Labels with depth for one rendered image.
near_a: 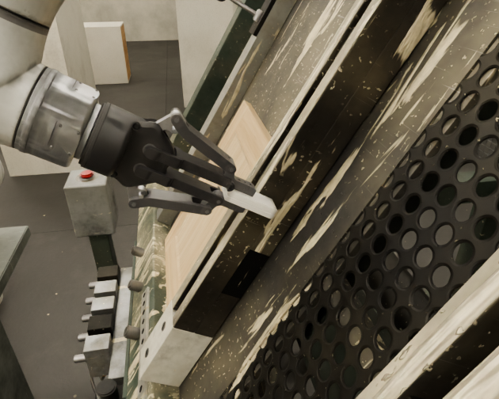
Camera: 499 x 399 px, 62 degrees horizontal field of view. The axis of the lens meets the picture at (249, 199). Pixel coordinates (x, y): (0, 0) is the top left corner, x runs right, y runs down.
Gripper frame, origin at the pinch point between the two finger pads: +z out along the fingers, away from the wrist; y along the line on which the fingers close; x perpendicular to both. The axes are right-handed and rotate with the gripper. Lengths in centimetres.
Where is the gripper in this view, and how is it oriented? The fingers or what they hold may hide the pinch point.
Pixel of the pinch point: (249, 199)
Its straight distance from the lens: 52.4
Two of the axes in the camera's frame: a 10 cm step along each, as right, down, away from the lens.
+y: 5.0, -7.9, -3.6
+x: -1.9, -5.0, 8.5
